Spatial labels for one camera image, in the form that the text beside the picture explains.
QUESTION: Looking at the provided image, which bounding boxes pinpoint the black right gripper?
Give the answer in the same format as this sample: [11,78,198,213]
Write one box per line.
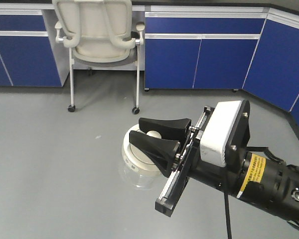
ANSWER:
[129,107,242,217]

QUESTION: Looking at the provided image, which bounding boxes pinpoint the glass jar with cream lid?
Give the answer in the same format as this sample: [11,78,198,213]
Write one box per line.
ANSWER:
[119,124,166,191]

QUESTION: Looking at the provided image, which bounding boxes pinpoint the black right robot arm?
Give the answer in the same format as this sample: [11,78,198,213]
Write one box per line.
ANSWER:
[129,101,299,230]

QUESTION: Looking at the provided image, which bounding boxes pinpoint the white mesh office chair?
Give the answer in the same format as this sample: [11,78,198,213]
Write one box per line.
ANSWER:
[52,0,145,115]

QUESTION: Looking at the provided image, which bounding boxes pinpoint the blue lab cabinets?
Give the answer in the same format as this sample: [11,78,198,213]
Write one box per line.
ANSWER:
[0,0,299,130]

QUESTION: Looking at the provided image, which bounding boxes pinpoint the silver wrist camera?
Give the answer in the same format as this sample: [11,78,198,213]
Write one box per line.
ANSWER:
[199,100,250,168]

